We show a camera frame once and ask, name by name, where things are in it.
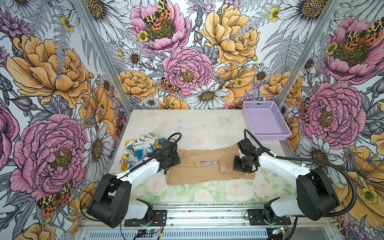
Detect printed white blue yellow shorts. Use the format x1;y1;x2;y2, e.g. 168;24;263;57
120;134;165;172

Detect beige garment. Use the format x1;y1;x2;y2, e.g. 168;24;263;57
166;145;255;186

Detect lavender plastic basket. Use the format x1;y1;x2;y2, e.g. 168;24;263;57
242;101;292;141

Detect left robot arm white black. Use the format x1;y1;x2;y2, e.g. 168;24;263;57
81;138;181;228

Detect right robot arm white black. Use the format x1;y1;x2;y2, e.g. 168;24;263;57
234;138;340;224

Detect green circuit board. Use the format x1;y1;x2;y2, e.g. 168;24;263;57
135;229;163;238

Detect right black corrugated cable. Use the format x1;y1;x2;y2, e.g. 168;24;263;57
243;128;358;240

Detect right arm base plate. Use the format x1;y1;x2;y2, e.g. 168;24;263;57
247;209;292;226

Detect aluminium mounting rail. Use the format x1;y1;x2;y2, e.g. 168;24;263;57
79;203;334;230

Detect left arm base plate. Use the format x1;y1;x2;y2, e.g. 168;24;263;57
124;210;168;227

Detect left black cable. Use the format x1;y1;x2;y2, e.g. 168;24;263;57
79;132;183;223

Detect white vented cable duct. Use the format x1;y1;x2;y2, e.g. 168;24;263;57
83;228;268;240

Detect left aluminium frame post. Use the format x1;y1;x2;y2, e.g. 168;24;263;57
74;1;133;117

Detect aluminium frame post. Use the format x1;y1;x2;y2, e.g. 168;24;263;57
276;0;341;107
74;1;133;117

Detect right aluminium frame post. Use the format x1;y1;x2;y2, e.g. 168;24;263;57
276;0;341;107

